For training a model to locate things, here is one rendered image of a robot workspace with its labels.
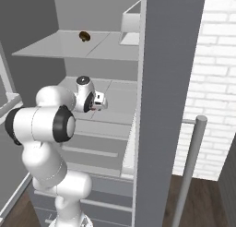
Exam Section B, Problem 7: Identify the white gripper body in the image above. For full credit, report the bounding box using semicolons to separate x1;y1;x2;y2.
90;98;110;113

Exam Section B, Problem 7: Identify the white glass fridge shelf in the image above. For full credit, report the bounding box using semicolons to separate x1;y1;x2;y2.
11;30;141;62
56;76;139;126

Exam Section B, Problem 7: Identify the white fridge crisper drawer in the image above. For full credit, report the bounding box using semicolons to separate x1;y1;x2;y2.
59;118;133;178

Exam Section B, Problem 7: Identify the grey fridge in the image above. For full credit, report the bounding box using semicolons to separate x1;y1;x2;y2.
11;0;148;227

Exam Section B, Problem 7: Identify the dark grey fridge door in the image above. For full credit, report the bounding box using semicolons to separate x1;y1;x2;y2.
0;0;34;226

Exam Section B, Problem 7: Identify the tall white door bin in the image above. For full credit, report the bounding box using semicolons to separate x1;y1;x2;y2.
120;110;138;180

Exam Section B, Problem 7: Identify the brown round food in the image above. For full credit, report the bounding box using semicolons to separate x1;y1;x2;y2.
78;30;92;43

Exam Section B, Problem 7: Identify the small white door bin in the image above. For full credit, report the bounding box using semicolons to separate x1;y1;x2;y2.
118;0;143;47

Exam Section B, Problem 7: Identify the white framed door bin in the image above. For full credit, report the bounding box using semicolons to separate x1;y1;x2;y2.
0;42;24;125

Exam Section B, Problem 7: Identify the grey freezer drawer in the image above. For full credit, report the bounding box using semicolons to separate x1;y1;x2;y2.
28;173;136;227

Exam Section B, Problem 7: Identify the dark grey cabinet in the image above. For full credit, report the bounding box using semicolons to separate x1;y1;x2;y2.
218;140;236;227

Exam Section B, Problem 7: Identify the grey cylindrical door handle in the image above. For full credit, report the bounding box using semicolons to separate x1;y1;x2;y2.
171;114;208;227

